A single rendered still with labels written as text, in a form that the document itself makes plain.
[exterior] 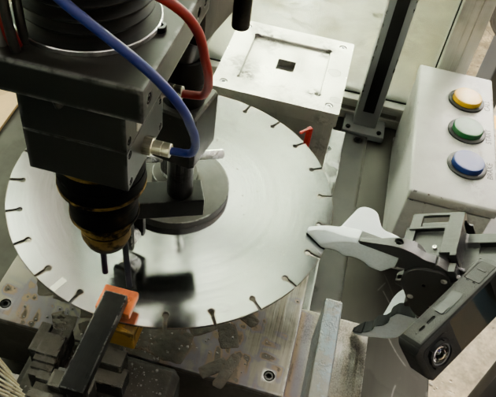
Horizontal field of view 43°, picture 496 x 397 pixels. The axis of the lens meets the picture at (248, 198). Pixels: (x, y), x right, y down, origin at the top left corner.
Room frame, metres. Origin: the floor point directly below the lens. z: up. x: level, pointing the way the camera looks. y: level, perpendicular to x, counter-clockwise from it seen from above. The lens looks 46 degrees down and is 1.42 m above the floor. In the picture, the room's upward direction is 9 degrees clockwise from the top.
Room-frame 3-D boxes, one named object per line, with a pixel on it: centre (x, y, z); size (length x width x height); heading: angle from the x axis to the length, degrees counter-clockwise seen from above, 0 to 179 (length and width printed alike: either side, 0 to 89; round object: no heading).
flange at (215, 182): (0.44, 0.08, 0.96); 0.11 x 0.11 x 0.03
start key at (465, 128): (0.68, -0.28, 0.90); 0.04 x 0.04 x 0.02
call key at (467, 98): (0.75, -0.29, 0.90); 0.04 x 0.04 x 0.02
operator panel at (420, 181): (0.69, -0.26, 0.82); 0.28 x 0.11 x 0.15; 173
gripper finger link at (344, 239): (0.42, -0.11, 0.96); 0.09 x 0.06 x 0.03; 74
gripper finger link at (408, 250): (0.39, -0.15, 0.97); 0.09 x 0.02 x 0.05; 74
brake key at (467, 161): (0.61, -0.27, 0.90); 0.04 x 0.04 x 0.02
